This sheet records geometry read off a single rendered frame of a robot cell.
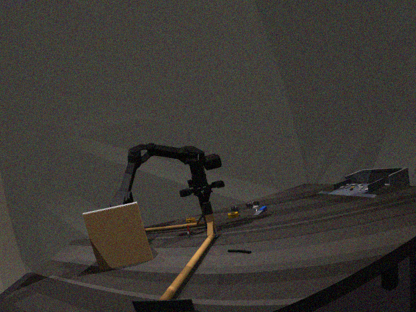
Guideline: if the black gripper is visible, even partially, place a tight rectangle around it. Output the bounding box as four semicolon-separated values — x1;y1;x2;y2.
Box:
180;171;225;203

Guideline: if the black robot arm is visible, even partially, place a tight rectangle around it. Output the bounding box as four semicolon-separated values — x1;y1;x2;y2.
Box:
110;143;221;207

